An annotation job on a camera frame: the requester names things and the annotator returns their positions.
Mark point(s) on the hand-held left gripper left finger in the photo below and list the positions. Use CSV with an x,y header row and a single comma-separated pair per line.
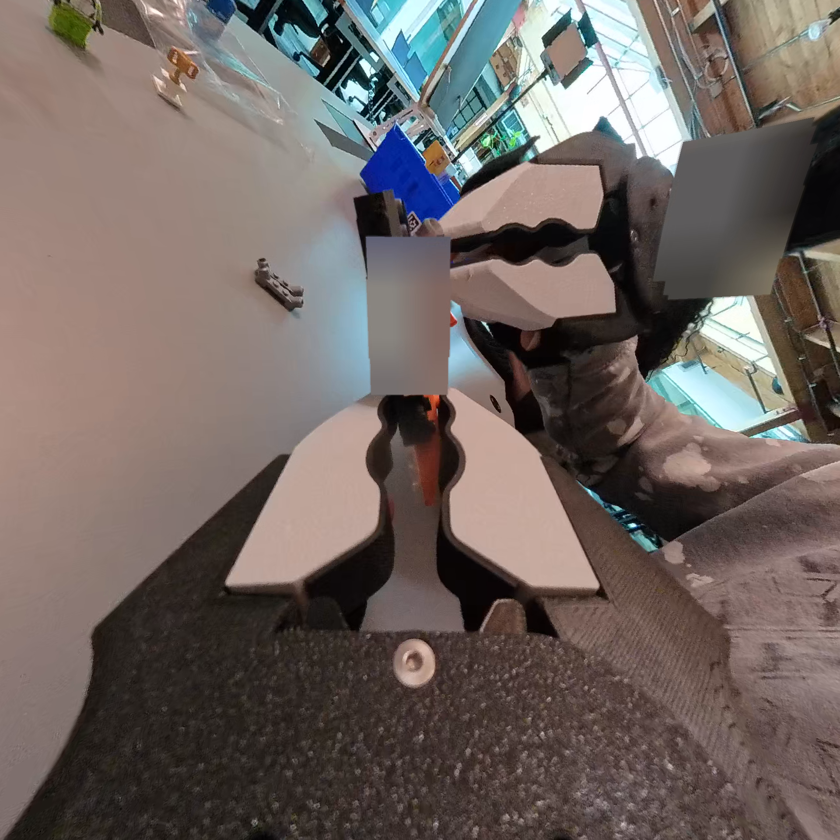
x,y
315,512

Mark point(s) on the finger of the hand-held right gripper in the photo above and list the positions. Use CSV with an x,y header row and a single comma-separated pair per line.
x,y
538,197
551,292

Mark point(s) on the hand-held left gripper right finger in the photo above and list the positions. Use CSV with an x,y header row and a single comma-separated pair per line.
x,y
519,519

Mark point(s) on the orange white lego car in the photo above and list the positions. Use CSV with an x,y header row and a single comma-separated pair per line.
x,y
423,453

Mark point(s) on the person's right forearm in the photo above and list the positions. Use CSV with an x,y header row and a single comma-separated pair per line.
x,y
630,433

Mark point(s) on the grey bumpy lego piece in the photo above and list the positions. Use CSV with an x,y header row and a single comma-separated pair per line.
x,y
278,285

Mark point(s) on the yellow small box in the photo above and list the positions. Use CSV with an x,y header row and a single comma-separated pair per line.
x,y
436,158

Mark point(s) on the blue storage bin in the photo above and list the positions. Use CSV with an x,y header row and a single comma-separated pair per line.
x,y
407,177

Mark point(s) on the studio light panel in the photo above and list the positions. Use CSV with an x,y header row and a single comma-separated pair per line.
x,y
567,50

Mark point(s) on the wooden desk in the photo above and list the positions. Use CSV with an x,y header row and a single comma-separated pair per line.
x,y
348,53

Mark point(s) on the clear plastic bag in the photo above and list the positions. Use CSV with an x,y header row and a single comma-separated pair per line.
x,y
223,53

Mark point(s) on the small gold trophy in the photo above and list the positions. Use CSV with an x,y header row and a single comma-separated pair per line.
x,y
175,76

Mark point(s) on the green minifigure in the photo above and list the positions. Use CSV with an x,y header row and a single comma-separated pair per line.
x,y
76,20

